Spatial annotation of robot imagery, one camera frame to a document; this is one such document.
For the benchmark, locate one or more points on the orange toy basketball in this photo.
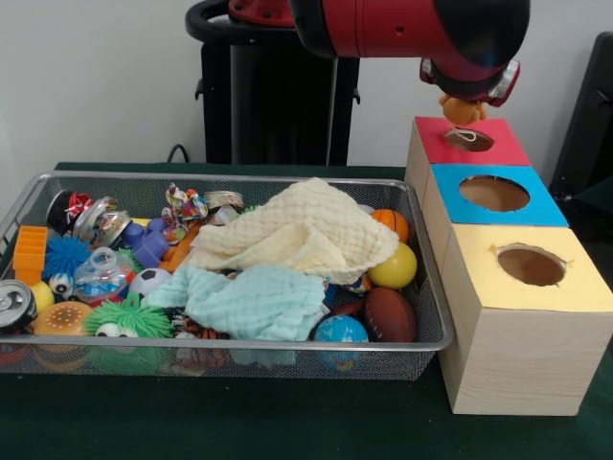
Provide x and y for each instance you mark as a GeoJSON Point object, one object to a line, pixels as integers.
{"type": "Point", "coordinates": [395, 221]}

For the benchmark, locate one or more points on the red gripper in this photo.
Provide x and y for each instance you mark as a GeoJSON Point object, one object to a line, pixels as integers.
{"type": "Point", "coordinates": [427, 72]}

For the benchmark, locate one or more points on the cream waffle cloth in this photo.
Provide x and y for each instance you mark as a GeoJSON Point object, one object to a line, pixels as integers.
{"type": "Point", "coordinates": [297, 230]}

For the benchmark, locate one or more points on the brown toy football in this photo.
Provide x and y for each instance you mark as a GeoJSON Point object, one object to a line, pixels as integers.
{"type": "Point", "coordinates": [390, 314]}

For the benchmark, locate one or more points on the black chair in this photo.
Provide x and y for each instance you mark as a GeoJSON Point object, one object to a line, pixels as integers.
{"type": "Point", "coordinates": [589, 120]}

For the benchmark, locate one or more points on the dark green table cloth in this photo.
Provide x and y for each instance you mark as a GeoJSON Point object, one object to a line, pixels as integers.
{"type": "Point", "coordinates": [239, 421]}

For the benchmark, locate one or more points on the silver drink can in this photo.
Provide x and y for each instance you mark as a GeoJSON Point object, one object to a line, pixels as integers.
{"type": "Point", "coordinates": [16, 302]}

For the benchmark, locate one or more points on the wooden box with three holes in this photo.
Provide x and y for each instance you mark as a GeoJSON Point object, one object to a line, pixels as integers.
{"type": "Point", "coordinates": [517, 364]}

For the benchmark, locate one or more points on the light blue waffle cloth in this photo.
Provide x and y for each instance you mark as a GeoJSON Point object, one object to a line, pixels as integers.
{"type": "Point", "coordinates": [258, 302]}

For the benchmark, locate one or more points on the yellow ball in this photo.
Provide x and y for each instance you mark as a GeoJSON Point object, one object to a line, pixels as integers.
{"type": "Point", "coordinates": [395, 266]}

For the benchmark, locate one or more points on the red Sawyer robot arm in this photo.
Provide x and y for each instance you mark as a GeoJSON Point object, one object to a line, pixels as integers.
{"type": "Point", "coordinates": [383, 29]}

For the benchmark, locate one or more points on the orange plush toy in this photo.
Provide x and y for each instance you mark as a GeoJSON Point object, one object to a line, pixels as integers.
{"type": "Point", "coordinates": [460, 111]}

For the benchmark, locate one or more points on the toy burger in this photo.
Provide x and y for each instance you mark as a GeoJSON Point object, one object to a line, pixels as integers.
{"type": "Point", "coordinates": [62, 316]}

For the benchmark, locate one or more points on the green spiky toy with eyes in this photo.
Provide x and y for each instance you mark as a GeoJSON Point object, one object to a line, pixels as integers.
{"type": "Point", "coordinates": [134, 318]}

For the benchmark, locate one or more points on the blue spiky ball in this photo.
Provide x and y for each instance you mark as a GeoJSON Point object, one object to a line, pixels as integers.
{"type": "Point", "coordinates": [67, 256]}

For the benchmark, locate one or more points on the blue globe ball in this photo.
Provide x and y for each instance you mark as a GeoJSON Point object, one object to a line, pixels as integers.
{"type": "Point", "coordinates": [341, 329]}

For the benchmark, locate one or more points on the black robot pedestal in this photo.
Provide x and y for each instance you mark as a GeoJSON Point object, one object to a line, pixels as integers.
{"type": "Point", "coordinates": [282, 105]}

